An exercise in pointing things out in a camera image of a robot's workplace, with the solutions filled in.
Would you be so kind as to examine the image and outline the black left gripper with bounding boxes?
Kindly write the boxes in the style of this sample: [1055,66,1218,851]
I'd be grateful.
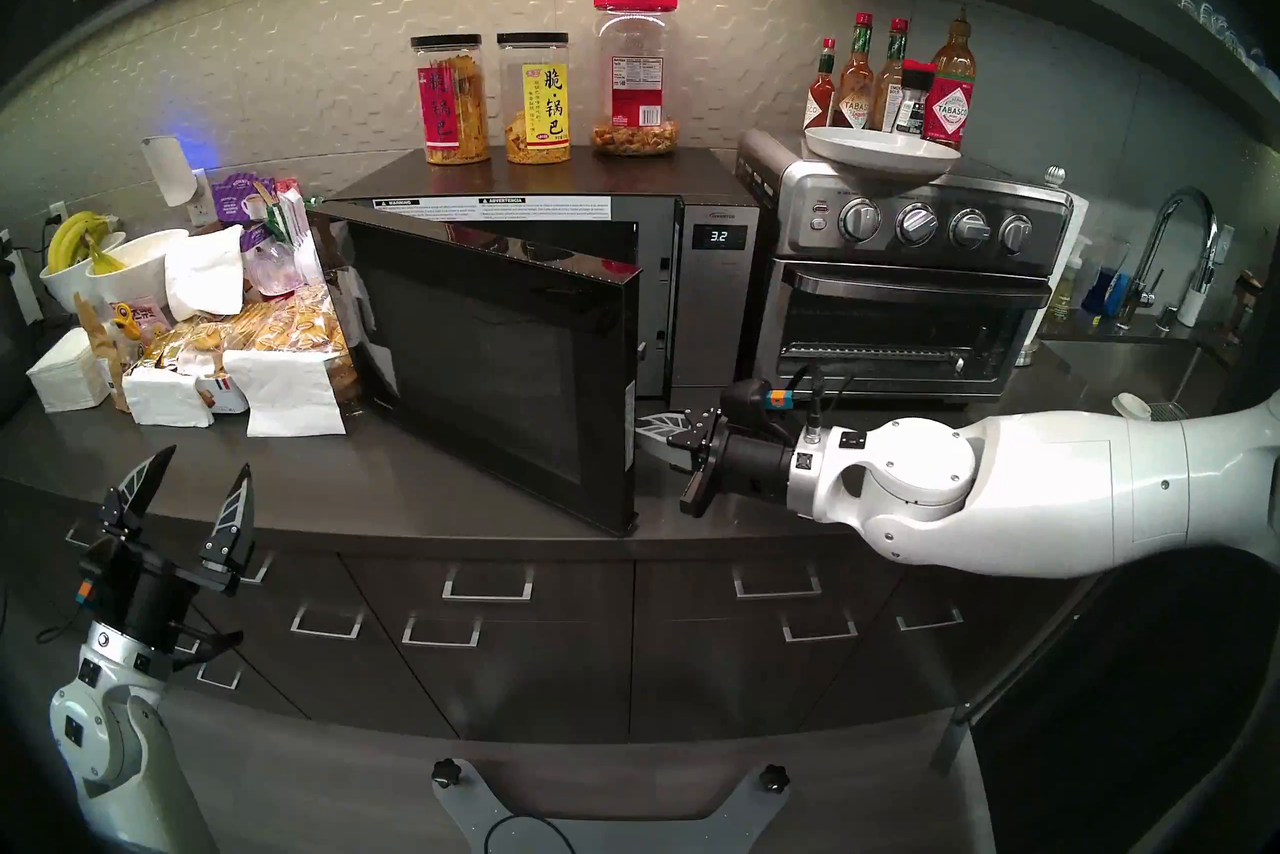
[97,446,256,665]

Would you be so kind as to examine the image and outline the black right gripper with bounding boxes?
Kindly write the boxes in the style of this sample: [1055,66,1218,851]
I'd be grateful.
[637,408,798,521]

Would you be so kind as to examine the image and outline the white ceramic plate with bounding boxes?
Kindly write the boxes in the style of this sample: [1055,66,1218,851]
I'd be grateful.
[804,126,963,181]

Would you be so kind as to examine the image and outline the black Panasonic microwave body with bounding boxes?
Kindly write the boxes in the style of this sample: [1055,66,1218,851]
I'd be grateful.
[320,147,761,415]

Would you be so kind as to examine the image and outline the white paper napkin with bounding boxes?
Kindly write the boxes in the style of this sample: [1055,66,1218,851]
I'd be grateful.
[122,365,216,430]
[222,349,348,439]
[163,224,246,323]

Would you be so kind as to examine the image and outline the white box with tricolour flag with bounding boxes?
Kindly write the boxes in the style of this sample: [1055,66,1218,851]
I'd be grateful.
[195,377,251,418]

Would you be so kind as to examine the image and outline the white napkin stack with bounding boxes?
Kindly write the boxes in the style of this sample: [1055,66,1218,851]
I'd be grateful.
[25,327,111,415]

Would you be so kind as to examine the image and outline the clear tub of wrapped pastries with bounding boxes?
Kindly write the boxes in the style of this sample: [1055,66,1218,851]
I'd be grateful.
[140,282,361,408]

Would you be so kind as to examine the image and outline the silver toaster oven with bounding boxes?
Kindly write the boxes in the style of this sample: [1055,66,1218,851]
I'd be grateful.
[735,128,1073,405]

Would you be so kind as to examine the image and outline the black coffee machine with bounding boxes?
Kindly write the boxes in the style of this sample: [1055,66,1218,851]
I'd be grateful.
[0,242,31,423]

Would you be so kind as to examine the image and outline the large white bowl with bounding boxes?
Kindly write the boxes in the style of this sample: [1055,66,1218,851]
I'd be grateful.
[85,229,191,313]

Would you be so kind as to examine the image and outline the clear bag of cutlery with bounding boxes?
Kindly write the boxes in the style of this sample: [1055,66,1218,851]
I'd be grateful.
[243,240,306,298]

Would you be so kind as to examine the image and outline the dark lower drawer cabinet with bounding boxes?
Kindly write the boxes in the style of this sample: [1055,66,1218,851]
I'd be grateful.
[0,482,1076,748]

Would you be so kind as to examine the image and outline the yellow banana bunch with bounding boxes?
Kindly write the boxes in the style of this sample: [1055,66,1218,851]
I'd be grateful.
[46,210,126,275]

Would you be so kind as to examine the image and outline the purple coffee bag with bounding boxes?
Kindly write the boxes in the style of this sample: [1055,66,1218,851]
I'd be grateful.
[210,174,276,225]

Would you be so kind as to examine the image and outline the green and white sachets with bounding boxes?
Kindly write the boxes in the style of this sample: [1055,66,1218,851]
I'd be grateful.
[265,180,316,248]

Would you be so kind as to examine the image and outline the clear jar red lid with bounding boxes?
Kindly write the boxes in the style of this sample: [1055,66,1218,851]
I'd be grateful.
[590,0,681,158]

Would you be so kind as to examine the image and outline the snack jar yellow label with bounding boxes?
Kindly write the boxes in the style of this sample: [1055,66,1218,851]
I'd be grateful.
[497,32,573,166]

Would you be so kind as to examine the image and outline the small red hot sauce bottle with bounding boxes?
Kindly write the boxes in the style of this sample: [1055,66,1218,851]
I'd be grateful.
[803,38,839,131]

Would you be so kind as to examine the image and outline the orange Tabasco sauce bottle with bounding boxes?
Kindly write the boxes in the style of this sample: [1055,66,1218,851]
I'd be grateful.
[836,13,878,131]

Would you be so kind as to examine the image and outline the snack jar red label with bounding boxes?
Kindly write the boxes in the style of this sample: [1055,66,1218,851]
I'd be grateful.
[410,34,491,166]

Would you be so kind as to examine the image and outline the red capped spice shaker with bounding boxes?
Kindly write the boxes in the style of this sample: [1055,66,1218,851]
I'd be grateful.
[895,60,938,138]

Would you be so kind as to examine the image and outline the clear dish soap bottle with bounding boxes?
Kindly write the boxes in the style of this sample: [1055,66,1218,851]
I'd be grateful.
[1050,237,1086,318]

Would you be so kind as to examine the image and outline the large red Tabasco bottle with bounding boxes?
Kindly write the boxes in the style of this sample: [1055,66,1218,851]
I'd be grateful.
[922,8,977,151]

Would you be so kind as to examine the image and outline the steel kitchen sink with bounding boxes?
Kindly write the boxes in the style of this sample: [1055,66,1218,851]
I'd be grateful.
[1040,327,1251,423]

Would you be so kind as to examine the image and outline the chrome kitchen faucet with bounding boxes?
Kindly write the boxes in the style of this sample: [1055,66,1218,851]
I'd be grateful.
[1115,187,1221,333]

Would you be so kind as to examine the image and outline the black built-in appliance front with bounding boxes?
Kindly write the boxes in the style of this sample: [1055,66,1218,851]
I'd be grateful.
[960,552,1280,854]

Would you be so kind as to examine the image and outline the dark brown canister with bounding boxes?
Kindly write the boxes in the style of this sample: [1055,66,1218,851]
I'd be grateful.
[1228,267,1266,343]

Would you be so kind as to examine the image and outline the row of clear glasses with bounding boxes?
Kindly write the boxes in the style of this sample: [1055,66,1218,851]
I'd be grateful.
[1180,0,1280,98]

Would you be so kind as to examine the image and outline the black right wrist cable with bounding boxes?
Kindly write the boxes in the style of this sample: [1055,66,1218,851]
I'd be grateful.
[788,362,853,438]

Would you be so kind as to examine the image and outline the grey robot base bracket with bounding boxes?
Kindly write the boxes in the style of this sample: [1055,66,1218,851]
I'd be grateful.
[430,757,791,854]

